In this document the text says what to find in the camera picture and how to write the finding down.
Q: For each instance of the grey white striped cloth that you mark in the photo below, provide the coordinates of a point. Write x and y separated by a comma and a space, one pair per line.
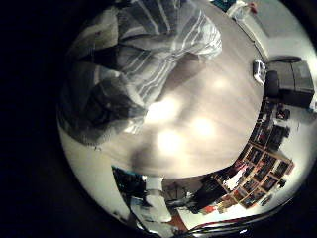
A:
148, 62

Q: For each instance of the teal computer screen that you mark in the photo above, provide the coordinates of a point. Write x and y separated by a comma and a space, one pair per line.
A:
127, 181
223, 4

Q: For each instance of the small red object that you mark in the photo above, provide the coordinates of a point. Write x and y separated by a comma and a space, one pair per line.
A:
253, 6

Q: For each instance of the white box device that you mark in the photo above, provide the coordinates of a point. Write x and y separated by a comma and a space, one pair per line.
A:
259, 71

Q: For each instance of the person in black clothes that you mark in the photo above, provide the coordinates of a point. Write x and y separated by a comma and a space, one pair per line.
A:
209, 193

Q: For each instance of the brown wooden door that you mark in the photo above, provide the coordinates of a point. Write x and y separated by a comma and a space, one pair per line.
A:
178, 223

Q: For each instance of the wooden shelf unit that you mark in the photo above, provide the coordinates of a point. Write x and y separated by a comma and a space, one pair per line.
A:
264, 172

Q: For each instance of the small white box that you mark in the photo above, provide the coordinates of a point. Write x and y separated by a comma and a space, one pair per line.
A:
314, 106

